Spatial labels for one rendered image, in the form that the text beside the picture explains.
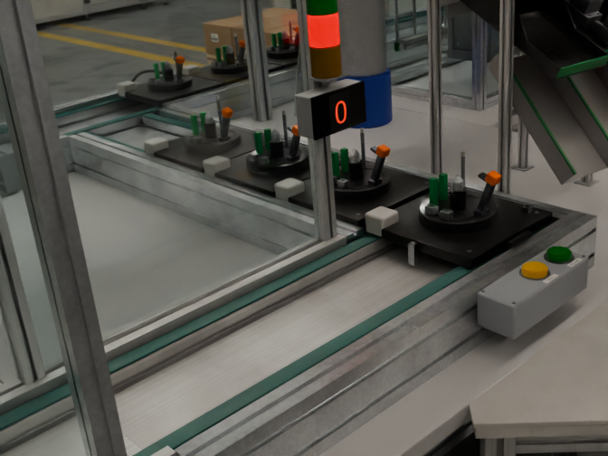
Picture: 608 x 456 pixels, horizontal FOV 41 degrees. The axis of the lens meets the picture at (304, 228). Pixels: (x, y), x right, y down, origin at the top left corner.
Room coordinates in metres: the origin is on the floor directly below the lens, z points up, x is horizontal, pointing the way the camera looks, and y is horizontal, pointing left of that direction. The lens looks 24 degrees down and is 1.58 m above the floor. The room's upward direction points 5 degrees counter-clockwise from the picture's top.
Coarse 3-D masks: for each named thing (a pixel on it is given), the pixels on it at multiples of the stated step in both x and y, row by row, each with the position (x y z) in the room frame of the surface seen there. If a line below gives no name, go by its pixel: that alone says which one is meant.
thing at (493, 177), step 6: (480, 174) 1.32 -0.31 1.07; (486, 174) 1.32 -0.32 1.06; (492, 174) 1.30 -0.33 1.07; (498, 174) 1.30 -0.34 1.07; (486, 180) 1.30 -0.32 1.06; (492, 180) 1.29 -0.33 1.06; (498, 180) 1.30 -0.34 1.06; (486, 186) 1.31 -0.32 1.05; (492, 186) 1.30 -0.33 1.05; (486, 192) 1.31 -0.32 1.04; (492, 192) 1.31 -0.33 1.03; (480, 198) 1.32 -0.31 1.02; (486, 198) 1.31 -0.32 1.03; (480, 204) 1.31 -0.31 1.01; (486, 204) 1.31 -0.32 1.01; (480, 210) 1.31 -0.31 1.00
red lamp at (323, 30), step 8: (312, 16) 1.31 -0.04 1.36; (320, 16) 1.30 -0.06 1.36; (328, 16) 1.30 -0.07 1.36; (336, 16) 1.31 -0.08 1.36; (312, 24) 1.31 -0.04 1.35; (320, 24) 1.30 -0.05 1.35; (328, 24) 1.30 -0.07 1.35; (336, 24) 1.31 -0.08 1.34; (312, 32) 1.31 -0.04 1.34; (320, 32) 1.30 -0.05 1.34; (328, 32) 1.30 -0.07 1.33; (336, 32) 1.31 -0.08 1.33; (312, 40) 1.31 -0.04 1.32; (320, 40) 1.30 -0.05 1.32; (328, 40) 1.30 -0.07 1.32; (336, 40) 1.31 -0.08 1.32
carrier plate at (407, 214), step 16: (400, 208) 1.43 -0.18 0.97; (416, 208) 1.42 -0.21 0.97; (512, 208) 1.38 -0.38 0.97; (400, 224) 1.35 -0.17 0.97; (416, 224) 1.34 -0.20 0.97; (496, 224) 1.31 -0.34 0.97; (512, 224) 1.31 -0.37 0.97; (528, 224) 1.30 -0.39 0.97; (544, 224) 1.33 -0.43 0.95; (400, 240) 1.31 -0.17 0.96; (416, 240) 1.28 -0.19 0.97; (432, 240) 1.28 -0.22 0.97; (448, 240) 1.27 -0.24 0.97; (464, 240) 1.26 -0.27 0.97; (480, 240) 1.26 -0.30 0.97; (496, 240) 1.25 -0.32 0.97; (448, 256) 1.23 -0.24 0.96; (464, 256) 1.20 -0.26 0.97; (480, 256) 1.21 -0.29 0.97
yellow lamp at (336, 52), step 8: (312, 48) 1.31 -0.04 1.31; (320, 48) 1.30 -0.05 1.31; (328, 48) 1.30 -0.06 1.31; (336, 48) 1.31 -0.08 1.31; (312, 56) 1.31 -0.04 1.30; (320, 56) 1.30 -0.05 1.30; (328, 56) 1.30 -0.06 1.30; (336, 56) 1.31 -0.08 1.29; (312, 64) 1.32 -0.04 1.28; (320, 64) 1.30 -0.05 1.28; (328, 64) 1.30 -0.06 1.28; (336, 64) 1.31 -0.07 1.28; (312, 72) 1.32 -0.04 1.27; (320, 72) 1.30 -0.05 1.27; (328, 72) 1.30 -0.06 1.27; (336, 72) 1.31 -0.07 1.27
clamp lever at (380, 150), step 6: (384, 144) 1.50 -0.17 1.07; (372, 150) 1.51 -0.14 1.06; (378, 150) 1.49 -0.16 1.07; (384, 150) 1.48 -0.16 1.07; (378, 156) 1.50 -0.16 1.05; (384, 156) 1.49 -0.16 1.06; (378, 162) 1.50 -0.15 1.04; (384, 162) 1.50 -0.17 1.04; (378, 168) 1.50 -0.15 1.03; (372, 174) 1.51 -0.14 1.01; (378, 174) 1.51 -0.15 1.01
